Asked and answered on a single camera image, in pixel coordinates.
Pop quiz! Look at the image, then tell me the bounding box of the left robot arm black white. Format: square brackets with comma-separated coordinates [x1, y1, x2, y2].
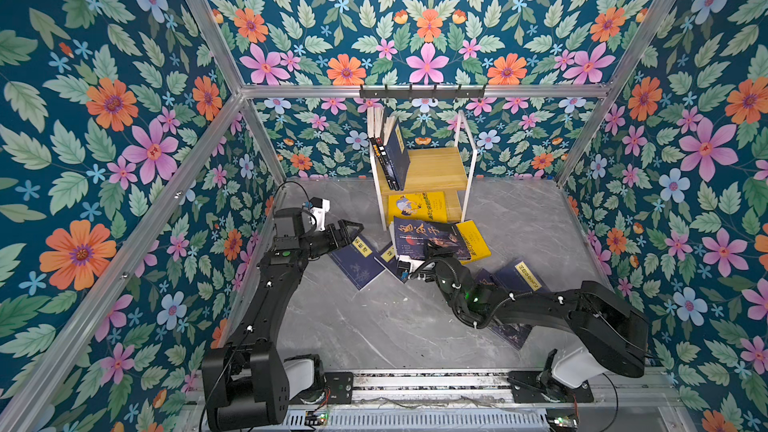
[200, 207, 364, 431]

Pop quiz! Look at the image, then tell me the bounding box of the black Murphy's law book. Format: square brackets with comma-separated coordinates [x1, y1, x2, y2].
[367, 104, 398, 190]

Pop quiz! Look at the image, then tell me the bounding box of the yellow book on table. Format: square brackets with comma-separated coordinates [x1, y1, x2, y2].
[456, 220, 492, 264]

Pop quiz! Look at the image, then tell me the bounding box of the purple book orange calligraphy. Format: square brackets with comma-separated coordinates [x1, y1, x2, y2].
[390, 217, 471, 261]

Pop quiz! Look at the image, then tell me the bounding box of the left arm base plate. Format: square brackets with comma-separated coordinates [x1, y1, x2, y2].
[290, 371, 355, 407]

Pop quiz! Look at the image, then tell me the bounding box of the navy book Sunzi label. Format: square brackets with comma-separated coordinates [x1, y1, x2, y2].
[491, 259, 550, 293]

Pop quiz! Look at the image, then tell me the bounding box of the aluminium frame corner post left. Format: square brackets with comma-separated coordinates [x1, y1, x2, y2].
[185, 0, 286, 185]

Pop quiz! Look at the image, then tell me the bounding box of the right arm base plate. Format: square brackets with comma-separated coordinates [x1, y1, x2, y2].
[507, 371, 595, 404]

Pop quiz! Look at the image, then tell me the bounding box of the navy book large yellow label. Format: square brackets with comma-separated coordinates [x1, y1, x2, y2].
[376, 242, 412, 283]

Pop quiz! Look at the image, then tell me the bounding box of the aluminium frame corner post right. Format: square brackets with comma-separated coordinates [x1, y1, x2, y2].
[556, 0, 677, 190]

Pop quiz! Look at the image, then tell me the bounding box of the grey hook rail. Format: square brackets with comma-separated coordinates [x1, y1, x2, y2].
[358, 84, 486, 101]

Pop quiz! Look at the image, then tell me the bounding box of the yellow book on lower shelf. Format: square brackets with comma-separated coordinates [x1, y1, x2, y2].
[386, 192, 448, 223]

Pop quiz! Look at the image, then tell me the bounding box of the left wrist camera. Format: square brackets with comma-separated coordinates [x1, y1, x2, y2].
[274, 197, 330, 238]

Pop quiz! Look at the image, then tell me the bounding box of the white metal wooden book shelf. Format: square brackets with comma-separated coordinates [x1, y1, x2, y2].
[366, 105, 478, 229]

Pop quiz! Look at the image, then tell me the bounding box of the aluminium front rail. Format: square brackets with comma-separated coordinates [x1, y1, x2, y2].
[347, 368, 683, 407]

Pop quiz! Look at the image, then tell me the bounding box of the aluminium frame corner post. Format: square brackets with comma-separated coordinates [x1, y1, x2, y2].
[185, 0, 286, 185]
[556, 0, 677, 190]

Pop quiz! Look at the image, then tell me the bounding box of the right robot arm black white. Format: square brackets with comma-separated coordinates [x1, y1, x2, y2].
[404, 242, 649, 389]

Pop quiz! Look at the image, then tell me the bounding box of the aluminium frame left diagonal bar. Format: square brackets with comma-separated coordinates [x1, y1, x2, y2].
[1, 93, 244, 431]

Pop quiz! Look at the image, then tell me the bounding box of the aluminium frame horizontal back bar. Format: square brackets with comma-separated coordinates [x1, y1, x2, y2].
[240, 84, 609, 100]

